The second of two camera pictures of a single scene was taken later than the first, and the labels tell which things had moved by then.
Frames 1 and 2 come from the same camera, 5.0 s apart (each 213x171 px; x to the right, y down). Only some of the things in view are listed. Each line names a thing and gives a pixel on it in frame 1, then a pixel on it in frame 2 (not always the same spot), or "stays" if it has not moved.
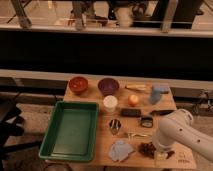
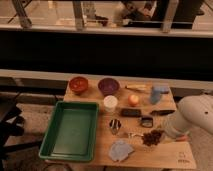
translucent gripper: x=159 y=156 → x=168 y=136
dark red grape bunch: x=147 y=149 → x=151 y=138
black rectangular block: x=130 y=112 stays
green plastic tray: x=71 y=132 stays
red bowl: x=78 y=84 stays
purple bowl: x=108 y=86 stays
